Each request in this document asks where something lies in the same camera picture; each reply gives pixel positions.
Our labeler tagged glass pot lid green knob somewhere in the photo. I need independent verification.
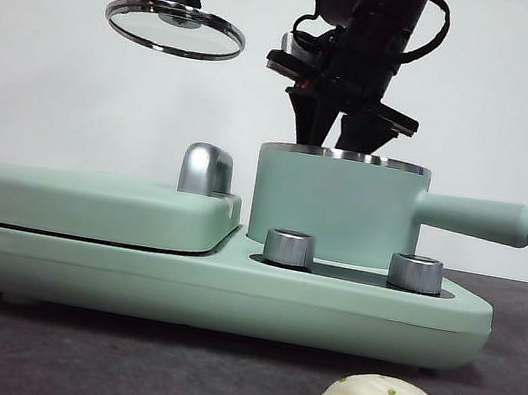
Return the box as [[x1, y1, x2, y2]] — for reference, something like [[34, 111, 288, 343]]
[[99, 0, 251, 68]]

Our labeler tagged silver control knob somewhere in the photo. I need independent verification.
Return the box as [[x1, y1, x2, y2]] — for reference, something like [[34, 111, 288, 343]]
[[385, 250, 447, 297], [260, 226, 318, 272]]

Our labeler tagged black control panel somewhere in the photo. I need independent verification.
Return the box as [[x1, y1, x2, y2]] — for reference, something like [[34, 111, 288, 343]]
[[249, 251, 457, 300]]

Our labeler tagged mint green breakfast machine base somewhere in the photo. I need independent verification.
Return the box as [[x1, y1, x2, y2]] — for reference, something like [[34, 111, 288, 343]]
[[0, 206, 500, 385]]

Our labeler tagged mint green griddle lid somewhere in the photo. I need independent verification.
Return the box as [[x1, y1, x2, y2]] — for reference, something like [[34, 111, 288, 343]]
[[0, 153, 247, 265]]

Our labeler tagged mint green handled pot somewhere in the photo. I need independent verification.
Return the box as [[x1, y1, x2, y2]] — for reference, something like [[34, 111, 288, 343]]
[[242, 135, 528, 296]]

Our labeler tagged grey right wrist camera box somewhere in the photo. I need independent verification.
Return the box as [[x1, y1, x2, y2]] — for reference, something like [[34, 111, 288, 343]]
[[275, 27, 333, 75]]

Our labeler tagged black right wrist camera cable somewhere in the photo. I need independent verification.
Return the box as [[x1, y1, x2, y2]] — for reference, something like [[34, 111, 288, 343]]
[[289, 9, 346, 52]]

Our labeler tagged black right arm cable loop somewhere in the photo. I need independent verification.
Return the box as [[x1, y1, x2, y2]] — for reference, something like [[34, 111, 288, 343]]
[[397, 0, 455, 74]]

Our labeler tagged silver griddle lid handle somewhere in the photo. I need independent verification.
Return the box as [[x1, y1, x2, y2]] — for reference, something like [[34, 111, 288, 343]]
[[176, 140, 240, 202]]

